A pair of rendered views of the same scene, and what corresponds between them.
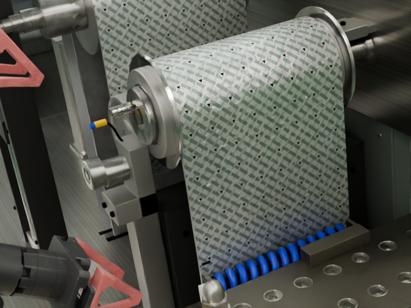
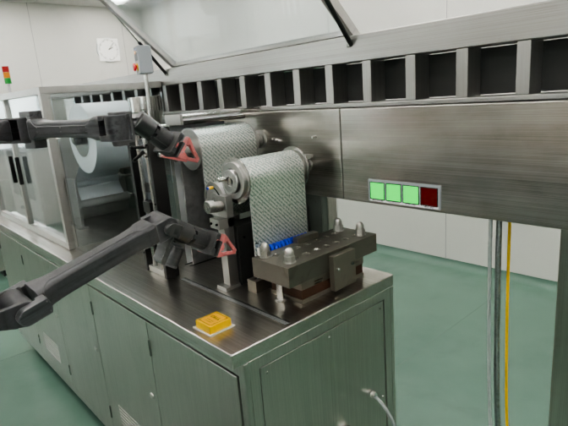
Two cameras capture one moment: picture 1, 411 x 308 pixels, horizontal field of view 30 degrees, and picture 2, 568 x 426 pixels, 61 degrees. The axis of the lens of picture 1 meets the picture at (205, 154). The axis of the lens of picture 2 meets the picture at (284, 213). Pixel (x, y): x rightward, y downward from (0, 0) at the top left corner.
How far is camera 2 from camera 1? 70 cm
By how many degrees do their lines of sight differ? 21
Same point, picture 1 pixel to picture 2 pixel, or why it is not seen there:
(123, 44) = (210, 163)
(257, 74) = (275, 165)
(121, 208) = (221, 221)
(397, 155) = (323, 209)
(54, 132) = not seen: hidden behind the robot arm
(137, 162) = (227, 202)
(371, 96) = (311, 185)
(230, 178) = (266, 206)
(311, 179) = (293, 212)
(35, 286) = (199, 238)
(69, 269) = (210, 234)
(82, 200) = not seen: hidden behind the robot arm
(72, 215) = not seen: hidden behind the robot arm
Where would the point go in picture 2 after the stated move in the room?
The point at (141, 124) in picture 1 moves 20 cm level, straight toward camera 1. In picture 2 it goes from (230, 185) to (252, 195)
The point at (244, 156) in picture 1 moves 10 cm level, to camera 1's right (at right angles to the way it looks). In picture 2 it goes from (270, 198) to (300, 193)
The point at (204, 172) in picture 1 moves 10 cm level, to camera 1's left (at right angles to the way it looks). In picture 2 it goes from (257, 202) to (225, 206)
